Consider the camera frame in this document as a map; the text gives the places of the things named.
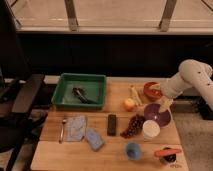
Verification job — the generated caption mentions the dark red grapes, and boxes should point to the dark red grapes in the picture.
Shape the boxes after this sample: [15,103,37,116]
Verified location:
[120,114,145,138]

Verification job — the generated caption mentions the white cup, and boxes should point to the white cup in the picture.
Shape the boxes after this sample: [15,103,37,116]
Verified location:
[142,120,160,140]

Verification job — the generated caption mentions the black office chair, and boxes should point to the black office chair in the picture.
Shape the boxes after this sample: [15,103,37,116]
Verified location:
[0,0,46,171]

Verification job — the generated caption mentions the black remote control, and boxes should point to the black remote control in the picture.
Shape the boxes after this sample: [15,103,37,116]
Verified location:
[107,114,117,136]

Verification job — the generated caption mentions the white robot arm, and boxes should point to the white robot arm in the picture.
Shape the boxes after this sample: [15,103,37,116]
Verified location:
[151,59,213,110]

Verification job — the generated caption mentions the red bowl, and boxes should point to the red bowl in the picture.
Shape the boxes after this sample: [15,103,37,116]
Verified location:
[143,82,162,101]

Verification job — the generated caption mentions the black tool in tray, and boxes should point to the black tool in tray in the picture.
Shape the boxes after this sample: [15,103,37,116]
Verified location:
[72,87,95,104]

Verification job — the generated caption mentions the light blue cloth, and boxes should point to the light blue cloth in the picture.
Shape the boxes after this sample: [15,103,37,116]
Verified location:
[67,115,87,142]

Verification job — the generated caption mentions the yellow banana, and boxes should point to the yellow banana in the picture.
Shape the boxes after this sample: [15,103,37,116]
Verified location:
[130,85,143,106]

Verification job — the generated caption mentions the blue cup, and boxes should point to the blue cup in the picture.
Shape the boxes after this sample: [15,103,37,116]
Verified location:
[125,142,142,161]

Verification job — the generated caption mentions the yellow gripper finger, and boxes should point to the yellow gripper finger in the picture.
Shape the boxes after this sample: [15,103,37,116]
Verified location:
[159,99,173,113]
[149,84,161,91]

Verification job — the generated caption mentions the black round container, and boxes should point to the black round container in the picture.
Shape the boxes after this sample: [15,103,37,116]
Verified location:
[159,154,176,165]

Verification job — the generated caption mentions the blue sponge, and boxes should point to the blue sponge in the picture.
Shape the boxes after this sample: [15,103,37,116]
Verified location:
[85,128,104,151]

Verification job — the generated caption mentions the green plastic tray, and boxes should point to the green plastic tray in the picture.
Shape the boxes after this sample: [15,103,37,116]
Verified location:
[51,73,106,110]

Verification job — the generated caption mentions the yellow red apple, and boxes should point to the yellow red apple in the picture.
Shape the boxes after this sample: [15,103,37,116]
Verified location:
[123,98,136,111]

